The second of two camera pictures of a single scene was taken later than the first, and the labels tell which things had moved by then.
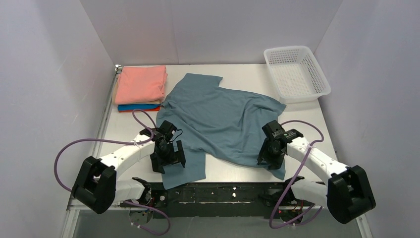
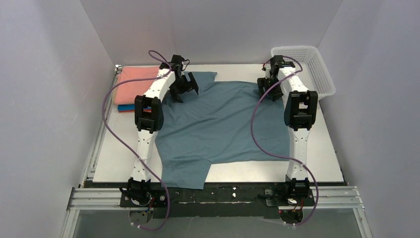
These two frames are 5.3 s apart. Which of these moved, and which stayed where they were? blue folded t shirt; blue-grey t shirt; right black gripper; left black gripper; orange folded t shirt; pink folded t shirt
Moved: left black gripper; right black gripper
Stayed: pink folded t shirt; blue folded t shirt; blue-grey t shirt; orange folded t shirt
